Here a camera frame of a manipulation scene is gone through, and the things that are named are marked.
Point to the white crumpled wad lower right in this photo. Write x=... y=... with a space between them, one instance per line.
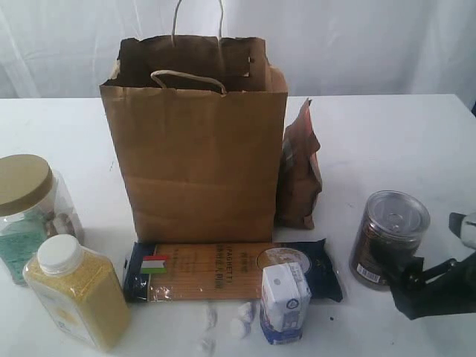
x=239 y=328

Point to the yellow millet bottle white cap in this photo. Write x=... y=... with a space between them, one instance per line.
x=80 y=291

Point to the white crumpled wad bottom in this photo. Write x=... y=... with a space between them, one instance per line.
x=205 y=347

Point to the brown stand-up pouch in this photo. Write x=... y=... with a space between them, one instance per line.
x=299 y=179

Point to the dark can clear lid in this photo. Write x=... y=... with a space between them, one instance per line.
x=392 y=226

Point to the white crumpled wad upper right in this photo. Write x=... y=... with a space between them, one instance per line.
x=247 y=311

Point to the clear nut jar gold lid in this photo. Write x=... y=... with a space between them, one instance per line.
x=35 y=205

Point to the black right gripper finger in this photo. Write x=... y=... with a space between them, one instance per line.
x=403 y=274

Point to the white crumpled wad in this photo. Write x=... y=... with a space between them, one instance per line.
x=209 y=317
x=247 y=311
x=205 y=347
x=239 y=328

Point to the white crumpled wad upper left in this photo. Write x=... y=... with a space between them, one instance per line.
x=209 y=317

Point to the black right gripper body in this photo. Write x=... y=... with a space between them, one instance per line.
x=449 y=289

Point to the brown paper bag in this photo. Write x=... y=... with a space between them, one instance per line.
x=197 y=125

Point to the spaghetti packet dark blue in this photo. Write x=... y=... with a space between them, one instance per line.
x=223 y=271

